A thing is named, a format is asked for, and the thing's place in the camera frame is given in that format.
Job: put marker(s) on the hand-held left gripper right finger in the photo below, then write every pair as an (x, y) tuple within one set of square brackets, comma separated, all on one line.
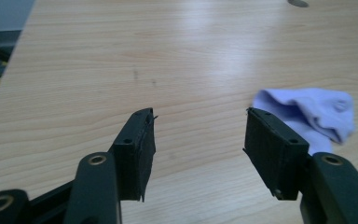
[(273, 155)]

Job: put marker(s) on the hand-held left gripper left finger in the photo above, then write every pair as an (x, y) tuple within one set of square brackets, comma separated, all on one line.
[(135, 155)]

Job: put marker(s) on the lavender ankle sock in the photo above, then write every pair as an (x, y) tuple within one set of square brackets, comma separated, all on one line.
[(313, 112)]

